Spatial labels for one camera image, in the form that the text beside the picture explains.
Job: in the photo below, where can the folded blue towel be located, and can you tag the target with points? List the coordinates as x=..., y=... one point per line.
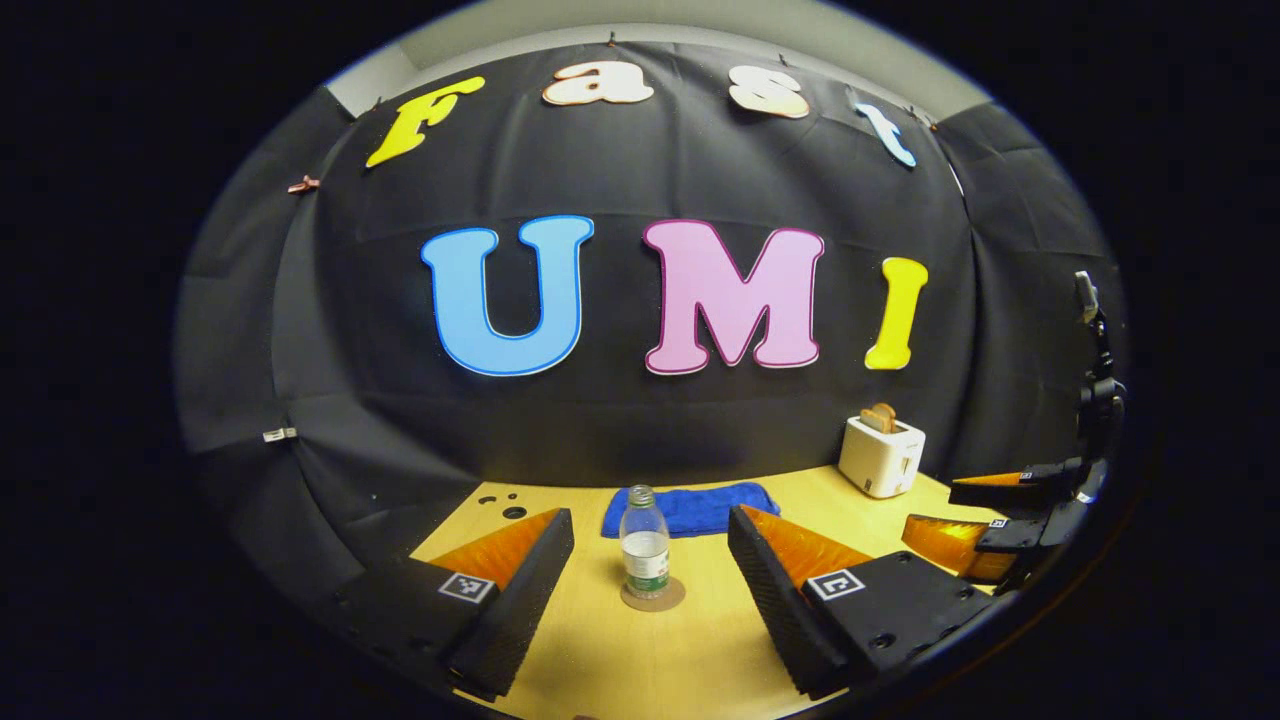
x=715, y=507

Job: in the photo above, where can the silver metal clip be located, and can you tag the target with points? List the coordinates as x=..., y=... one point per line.
x=279, y=434

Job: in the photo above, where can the copper metal clip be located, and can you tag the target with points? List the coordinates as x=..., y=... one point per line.
x=303, y=184

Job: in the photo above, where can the clear plastic water bottle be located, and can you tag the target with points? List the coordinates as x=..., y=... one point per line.
x=645, y=545

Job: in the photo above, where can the white toaster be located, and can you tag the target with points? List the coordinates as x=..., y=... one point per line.
x=880, y=460

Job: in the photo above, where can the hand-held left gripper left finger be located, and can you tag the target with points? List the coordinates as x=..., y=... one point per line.
x=525, y=590

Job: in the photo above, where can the round brown coaster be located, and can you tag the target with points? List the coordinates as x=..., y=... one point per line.
x=672, y=598

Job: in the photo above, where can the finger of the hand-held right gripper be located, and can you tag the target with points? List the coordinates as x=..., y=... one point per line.
x=1030, y=487
x=1015, y=535

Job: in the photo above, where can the black backdrop cloth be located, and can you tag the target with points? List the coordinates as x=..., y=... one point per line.
x=640, y=420

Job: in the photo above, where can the toast slice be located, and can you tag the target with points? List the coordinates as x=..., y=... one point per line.
x=880, y=418

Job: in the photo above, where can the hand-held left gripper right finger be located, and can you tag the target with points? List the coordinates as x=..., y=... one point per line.
x=775, y=600

